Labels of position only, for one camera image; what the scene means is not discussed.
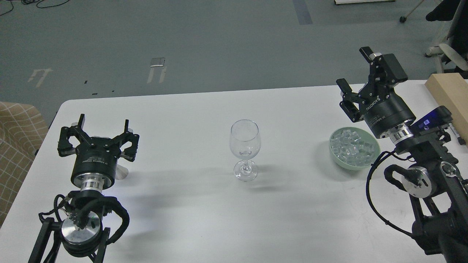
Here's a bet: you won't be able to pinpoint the white office chair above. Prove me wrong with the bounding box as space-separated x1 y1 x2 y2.
424 0 467 79

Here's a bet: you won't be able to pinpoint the green bowl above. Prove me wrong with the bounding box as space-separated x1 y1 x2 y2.
329 126 381 171

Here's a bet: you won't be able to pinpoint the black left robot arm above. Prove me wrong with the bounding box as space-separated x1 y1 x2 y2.
29 114 139 263

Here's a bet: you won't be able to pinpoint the light wooden box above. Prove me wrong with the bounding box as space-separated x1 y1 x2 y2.
425 73 468 140

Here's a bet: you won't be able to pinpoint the clear ice cubes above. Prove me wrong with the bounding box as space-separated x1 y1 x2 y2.
332 129 378 167

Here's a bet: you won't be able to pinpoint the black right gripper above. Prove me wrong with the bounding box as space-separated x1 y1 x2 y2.
336 46 416 145

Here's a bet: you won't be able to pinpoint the person in dark clothes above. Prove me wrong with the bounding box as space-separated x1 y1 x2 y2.
426 0 461 22

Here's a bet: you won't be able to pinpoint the tan checkered chair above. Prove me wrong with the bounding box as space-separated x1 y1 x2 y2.
0 102 49 225

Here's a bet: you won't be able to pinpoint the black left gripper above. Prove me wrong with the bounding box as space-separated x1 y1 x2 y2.
57 114 140 190

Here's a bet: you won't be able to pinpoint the steel double jigger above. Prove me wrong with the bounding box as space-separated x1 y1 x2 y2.
115 164 129 181

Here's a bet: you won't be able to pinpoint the black marker pen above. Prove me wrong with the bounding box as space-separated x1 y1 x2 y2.
449 123 467 145

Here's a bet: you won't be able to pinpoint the black floor cables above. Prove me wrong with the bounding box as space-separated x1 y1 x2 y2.
0 0 70 16

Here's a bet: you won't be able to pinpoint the clear wine glass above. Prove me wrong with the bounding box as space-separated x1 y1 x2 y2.
229 119 262 182

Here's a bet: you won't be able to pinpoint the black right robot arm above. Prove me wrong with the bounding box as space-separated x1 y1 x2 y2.
336 46 468 263

